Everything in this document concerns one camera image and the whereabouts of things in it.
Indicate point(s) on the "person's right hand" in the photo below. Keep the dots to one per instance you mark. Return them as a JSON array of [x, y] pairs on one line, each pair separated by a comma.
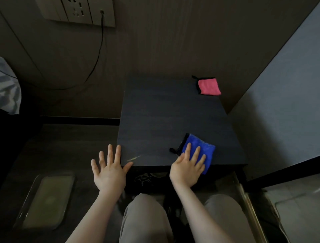
[[186, 172]]

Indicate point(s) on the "person's left hand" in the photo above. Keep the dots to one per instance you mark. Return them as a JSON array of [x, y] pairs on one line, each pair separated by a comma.
[[110, 176]]

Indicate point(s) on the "blue cloth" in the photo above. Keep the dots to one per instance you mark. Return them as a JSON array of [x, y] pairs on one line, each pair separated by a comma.
[[200, 145]]

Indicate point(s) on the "pink cloth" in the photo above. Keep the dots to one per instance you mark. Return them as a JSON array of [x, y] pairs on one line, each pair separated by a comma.
[[210, 87]]

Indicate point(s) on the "person's left forearm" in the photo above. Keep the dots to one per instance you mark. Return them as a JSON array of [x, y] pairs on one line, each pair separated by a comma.
[[92, 220]]

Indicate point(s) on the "person's right forearm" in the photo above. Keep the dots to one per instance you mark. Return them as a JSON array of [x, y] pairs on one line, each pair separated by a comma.
[[202, 220]]

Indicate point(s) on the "person's beige trousers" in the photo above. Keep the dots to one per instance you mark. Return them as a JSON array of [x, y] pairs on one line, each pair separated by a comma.
[[145, 220]]

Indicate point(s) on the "black table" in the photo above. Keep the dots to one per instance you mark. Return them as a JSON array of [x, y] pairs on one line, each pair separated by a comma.
[[162, 112]]

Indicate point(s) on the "clear plastic tray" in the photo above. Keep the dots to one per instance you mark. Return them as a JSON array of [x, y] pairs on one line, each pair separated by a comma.
[[45, 202]]

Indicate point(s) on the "black skirting board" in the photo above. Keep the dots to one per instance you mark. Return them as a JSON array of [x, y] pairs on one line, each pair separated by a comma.
[[282, 174]]

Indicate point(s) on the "white bedding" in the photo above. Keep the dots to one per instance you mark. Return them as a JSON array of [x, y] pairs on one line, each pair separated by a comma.
[[8, 90]]

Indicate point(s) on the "gold metal frame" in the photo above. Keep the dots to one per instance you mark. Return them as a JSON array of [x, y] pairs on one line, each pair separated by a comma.
[[251, 210]]

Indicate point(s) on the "beige wall port plate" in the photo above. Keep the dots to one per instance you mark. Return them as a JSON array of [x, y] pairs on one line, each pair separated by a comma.
[[110, 12]]

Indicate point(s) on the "beige wall power socket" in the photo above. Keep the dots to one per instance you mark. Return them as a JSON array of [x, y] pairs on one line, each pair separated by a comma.
[[77, 11]]

